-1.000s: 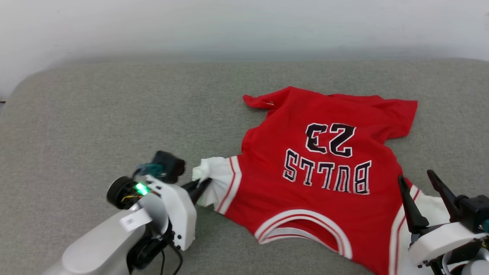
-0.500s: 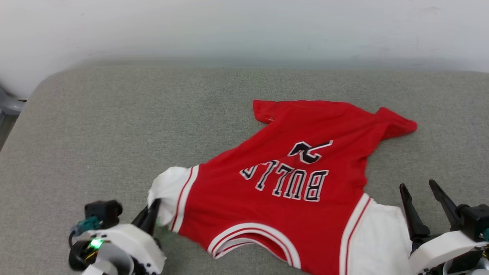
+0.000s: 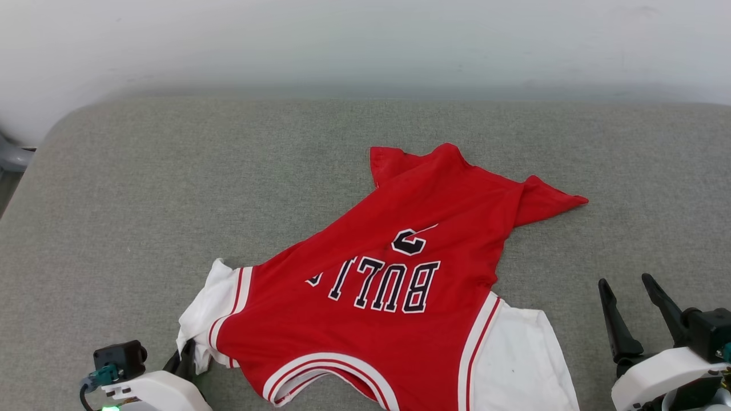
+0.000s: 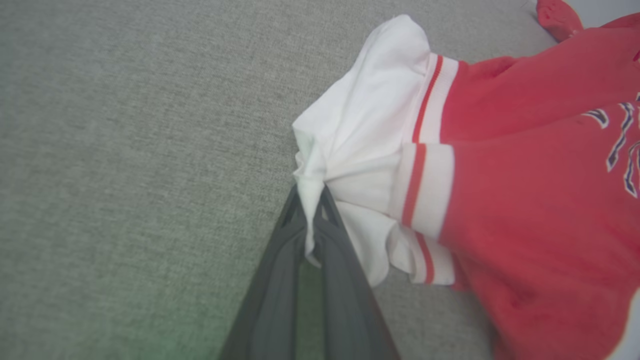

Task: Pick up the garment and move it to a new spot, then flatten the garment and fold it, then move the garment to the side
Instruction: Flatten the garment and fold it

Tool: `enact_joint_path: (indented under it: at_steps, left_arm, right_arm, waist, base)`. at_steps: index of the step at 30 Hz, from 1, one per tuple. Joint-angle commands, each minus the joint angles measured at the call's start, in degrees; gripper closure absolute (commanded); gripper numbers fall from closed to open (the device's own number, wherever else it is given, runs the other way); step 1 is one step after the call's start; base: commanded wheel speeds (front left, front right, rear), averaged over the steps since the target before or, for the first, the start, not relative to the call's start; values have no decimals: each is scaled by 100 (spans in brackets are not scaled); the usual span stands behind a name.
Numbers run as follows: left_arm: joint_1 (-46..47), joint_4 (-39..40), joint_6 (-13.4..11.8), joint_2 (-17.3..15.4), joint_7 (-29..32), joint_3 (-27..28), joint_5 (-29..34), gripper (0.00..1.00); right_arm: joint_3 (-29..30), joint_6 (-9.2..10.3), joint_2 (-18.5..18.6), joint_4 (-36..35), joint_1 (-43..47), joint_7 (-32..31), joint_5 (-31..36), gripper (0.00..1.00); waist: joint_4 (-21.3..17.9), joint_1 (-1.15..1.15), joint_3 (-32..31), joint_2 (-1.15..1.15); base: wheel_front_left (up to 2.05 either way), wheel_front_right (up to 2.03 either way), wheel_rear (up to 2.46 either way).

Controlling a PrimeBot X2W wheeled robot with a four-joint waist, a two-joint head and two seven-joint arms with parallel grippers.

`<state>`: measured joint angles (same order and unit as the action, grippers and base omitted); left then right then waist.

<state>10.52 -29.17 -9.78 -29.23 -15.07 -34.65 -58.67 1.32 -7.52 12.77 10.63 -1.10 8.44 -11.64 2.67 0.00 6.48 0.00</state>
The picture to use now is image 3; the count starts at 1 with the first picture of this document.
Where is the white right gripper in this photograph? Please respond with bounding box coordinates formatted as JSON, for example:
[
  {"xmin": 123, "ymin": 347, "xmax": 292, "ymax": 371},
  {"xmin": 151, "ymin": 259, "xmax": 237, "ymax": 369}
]
[{"xmin": 599, "ymin": 273, "xmax": 731, "ymax": 411}]

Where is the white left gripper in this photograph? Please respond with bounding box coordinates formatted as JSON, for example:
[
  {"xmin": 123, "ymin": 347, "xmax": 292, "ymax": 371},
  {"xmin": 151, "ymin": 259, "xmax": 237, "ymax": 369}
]
[{"xmin": 102, "ymin": 339, "xmax": 212, "ymax": 411}]

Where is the red and white basketball jersey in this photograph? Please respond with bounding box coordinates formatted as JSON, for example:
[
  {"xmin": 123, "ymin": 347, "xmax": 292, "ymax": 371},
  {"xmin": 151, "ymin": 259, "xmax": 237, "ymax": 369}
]
[{"xmin": 176, "ymin": 143, "xmax": 589, "ymax": 411}]

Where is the grey fabric sofa seat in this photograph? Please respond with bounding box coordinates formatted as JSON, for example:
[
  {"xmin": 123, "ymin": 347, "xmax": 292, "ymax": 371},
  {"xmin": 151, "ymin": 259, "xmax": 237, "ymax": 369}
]
[{"xmin": 0, "ymin": 97, "xmax": 731, "ymax": 411}]

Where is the teal left cable plug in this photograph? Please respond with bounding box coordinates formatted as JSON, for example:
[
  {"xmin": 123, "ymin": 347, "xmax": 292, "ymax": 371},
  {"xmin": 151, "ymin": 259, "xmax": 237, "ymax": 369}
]
[{"xmin": 81, "ymin": 365, "xmax": 119, "ymax": 392}]

